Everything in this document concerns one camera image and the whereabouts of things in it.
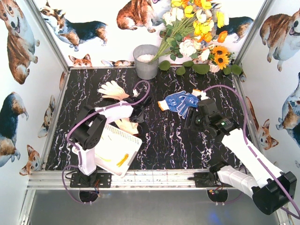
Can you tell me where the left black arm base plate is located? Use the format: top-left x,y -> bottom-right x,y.
70,172 -> 112,188

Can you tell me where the blue dotted glove left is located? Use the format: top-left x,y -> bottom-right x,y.
157,91 -> 187,112

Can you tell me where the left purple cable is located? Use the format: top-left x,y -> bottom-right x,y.
61,80 -> 151,205

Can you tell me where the blue dotted glove right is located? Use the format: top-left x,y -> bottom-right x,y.
177,90 -> 209,119

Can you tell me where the blue dotted glove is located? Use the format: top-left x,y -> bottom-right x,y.
157,91 -> 187,112
177,90 -> 209,119

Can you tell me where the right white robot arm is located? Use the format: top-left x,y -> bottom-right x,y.
184,98 -> 297,215

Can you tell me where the artificial flower bouquet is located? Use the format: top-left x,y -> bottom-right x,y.
151,0 -> 251,75

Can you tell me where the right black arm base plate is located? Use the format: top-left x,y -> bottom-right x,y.
188,170 -> 232,188

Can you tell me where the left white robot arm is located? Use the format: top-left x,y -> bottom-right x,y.
66,93 -> 152,176

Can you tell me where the cream glove red cuff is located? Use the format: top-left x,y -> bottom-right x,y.
98,81 -> 129,101

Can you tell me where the white perforated storage basket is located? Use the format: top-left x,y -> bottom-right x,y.
95,124 -> 142,178

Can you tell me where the aluminium front frame rail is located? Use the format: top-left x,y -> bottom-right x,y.
27,169 -> 281,190

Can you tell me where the grey metal bucket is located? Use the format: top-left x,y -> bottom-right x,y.
133,45 -> 159,80

